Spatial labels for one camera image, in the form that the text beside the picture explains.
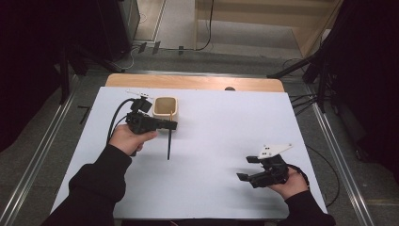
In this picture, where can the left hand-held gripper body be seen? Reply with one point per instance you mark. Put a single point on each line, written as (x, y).
(141, 123)

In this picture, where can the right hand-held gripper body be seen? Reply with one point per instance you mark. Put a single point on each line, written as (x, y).
(274, 174)

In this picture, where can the beige square pen holder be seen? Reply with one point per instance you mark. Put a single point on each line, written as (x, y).
(164, 106)

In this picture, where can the dark pencil with orange end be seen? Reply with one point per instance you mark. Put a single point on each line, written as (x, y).
(169, 144)

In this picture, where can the person's left hand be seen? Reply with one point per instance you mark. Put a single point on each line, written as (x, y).
(128, 139)

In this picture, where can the person's right hand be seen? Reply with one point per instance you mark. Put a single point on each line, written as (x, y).
(295, 185)

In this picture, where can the white table mat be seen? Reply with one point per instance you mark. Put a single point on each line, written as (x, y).
(213, 175)

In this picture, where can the wooden table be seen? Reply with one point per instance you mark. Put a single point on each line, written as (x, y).
(188, 82)

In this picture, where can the small black floor clip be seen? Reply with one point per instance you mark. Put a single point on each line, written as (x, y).
(180, 50)
(142, 47)
(156, 47)

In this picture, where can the dark round table grommet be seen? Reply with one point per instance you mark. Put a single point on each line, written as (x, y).
(230, 88)

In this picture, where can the dark cabinet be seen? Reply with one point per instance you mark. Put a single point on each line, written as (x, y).
(117, 28)

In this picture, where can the black metal stand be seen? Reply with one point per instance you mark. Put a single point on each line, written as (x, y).
(64, 78)
(321, 81)

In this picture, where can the light wooden shelf unit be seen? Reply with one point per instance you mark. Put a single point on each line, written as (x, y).
(251, 19)

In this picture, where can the black angled floor bracket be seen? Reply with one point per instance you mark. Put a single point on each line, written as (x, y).
(84, 113)

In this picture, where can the metal floor rail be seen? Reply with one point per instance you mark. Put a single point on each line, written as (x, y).
(34, 157)
(340, 163)

